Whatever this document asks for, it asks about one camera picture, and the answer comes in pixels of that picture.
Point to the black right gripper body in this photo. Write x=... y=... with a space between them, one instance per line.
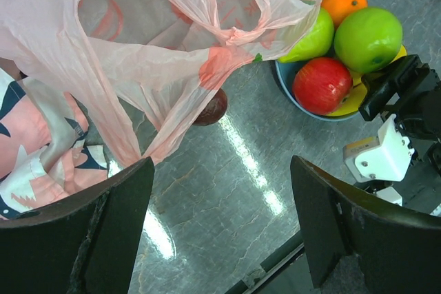
x=408 y=89

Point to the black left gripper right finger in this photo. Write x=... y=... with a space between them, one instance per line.
x=398 y=249

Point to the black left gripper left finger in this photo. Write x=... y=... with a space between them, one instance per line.
x=85 y=243

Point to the yellow fake banana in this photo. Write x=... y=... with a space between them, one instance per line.
x=342 y=92

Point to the green fake apple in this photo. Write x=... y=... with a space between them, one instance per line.
x=368 y=39

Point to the red fake apple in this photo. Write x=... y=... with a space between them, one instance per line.
x=307 y=84

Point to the green fake pear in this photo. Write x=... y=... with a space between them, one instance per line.
x=314 y=44

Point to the orange fake orange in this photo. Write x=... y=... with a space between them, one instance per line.
x=340 y=9

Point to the dark purple fake fruit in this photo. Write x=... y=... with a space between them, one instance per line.
x=214 y=110

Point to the pink translucent plastic bag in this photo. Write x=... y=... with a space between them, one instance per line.
x=145 y=69

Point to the pink navy patterned cloth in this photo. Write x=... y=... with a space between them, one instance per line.
x=44 y=156

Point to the blue plate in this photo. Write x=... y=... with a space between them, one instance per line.
x=286 y=73

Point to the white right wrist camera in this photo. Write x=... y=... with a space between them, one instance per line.
x=386 y=156

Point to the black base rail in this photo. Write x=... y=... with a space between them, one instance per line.
x=271 y=267

